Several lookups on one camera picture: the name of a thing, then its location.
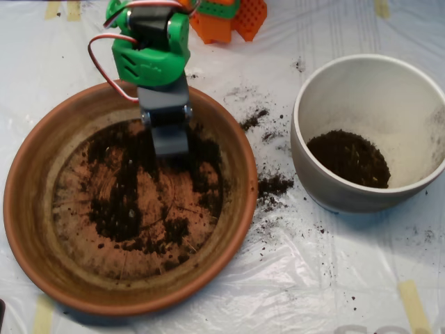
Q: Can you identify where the dark soil pile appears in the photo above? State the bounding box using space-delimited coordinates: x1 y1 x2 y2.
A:
81 120 223 255

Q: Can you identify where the dark soil heap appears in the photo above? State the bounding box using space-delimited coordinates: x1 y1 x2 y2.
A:
307 129 392 189

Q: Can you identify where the large spilled soil clump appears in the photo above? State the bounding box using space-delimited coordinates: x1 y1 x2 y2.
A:
257 175 295 196

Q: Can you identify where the white ceramic pot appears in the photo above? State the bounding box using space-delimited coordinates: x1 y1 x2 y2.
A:
290 54 445 214

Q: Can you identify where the terracotta clay saucer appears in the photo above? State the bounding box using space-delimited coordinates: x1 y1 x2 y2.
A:
2 77 259 317

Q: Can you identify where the beige masking tape strip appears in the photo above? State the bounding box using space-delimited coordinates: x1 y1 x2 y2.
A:
66 1 83 22
373 0 390 19
31 295 55 334
397 280 432 334
44 1 60 20

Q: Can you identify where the clear plastic cover sheet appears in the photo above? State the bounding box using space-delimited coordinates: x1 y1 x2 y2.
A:
0 0 445 334

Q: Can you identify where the red and white servo cable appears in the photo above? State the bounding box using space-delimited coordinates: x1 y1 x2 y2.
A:
87 0 180 104

